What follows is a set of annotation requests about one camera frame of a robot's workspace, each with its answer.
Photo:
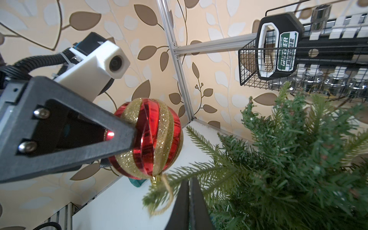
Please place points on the back black wire basket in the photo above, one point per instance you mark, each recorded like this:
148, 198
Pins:
303, 11

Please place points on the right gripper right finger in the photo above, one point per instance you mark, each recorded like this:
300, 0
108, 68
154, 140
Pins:
198, 212

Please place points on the red gold striped ornament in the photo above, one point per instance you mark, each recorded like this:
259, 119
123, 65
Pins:
157, 145

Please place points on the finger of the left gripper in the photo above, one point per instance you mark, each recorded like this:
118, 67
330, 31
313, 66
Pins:
47, 128

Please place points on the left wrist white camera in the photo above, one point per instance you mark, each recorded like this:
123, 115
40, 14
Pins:
101, 62

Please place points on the small green christmas tree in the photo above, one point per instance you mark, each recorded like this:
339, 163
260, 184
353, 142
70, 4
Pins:
297, 175

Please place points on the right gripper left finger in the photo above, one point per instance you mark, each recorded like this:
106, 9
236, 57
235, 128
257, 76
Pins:
179, 219

